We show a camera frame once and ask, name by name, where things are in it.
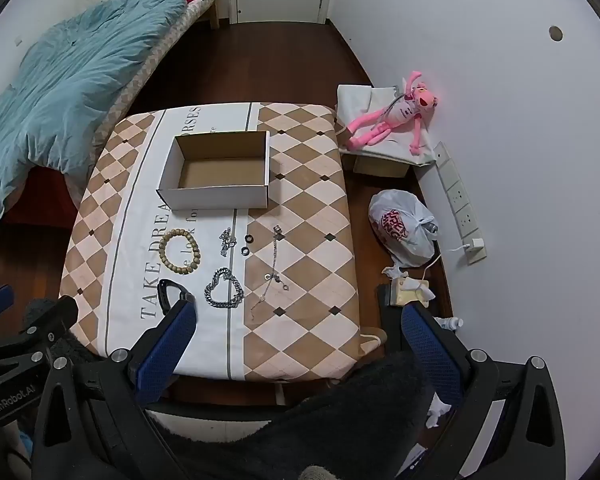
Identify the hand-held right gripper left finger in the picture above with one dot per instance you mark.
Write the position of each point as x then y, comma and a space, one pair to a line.
166, 345

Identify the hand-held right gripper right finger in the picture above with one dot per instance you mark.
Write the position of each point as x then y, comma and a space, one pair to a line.
430, 350

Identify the black wristband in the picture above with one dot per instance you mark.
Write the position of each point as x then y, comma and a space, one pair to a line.
160, 296

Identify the cardboard box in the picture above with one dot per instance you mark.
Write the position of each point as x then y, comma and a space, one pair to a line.
220, 175

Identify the small white bottle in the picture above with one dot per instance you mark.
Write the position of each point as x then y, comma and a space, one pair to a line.
449, 323

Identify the yellow tissue pack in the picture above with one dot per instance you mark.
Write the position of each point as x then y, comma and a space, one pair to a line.
410, 294

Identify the crumpled white tissue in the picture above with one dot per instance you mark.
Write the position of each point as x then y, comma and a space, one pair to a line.
395, 272
439, 410

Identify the white charger plug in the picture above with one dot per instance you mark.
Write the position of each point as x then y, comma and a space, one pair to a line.
476, 245

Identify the white plastic bag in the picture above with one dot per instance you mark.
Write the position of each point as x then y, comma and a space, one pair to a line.
405, 225

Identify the white power strip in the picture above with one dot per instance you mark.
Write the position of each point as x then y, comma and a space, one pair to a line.
457, 195

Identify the checkered printed tablecloth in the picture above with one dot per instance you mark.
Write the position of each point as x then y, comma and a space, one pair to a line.
305, 200

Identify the blue blanket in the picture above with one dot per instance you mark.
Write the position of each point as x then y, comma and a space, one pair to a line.
70, 85

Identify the pink plush toy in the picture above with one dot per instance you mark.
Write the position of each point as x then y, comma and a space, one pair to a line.
380, 122

